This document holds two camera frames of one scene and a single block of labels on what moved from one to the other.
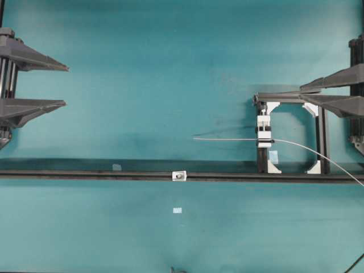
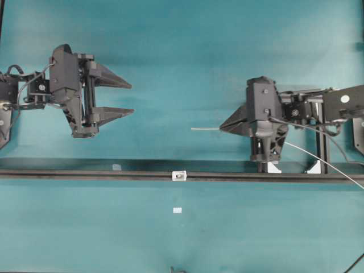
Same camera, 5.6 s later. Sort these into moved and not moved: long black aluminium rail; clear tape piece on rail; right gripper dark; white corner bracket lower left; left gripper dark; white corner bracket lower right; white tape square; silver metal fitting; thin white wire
Moved: right gripper dark; thin white wire; left gripper dark
Not moved: white corner bracket lower left; white tape square; white corner bracket lower right; clear tape piece on rail; long black aluminium rail; silver metal fitting
